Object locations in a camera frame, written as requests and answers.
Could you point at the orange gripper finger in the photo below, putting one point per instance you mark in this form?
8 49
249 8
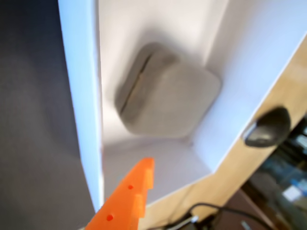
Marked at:
124 203

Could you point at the grey square usb charger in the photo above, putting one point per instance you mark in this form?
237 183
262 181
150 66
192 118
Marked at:
168 103

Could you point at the white cardboard box bin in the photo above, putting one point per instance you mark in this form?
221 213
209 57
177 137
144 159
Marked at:
79 72

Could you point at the black computer mouse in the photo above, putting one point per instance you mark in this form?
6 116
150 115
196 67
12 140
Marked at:
268 129

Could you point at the dark mat with WOWROBO print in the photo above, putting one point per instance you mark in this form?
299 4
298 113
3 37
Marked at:
36 107

